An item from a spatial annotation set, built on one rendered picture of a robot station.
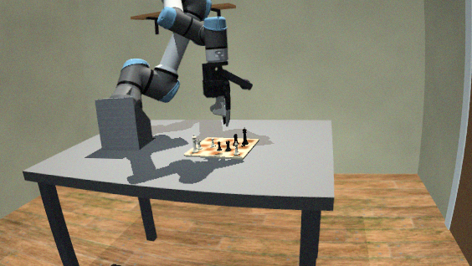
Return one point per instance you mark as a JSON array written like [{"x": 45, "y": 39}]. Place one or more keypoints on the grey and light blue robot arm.
[{"x": 162, "y": 84}]

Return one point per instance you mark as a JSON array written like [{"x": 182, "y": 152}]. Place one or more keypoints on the brown and cream chessboard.
[{"x": 208, "y": 151}]

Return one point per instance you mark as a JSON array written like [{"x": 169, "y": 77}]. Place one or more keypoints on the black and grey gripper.
[{"x": 217, "y": 86}]

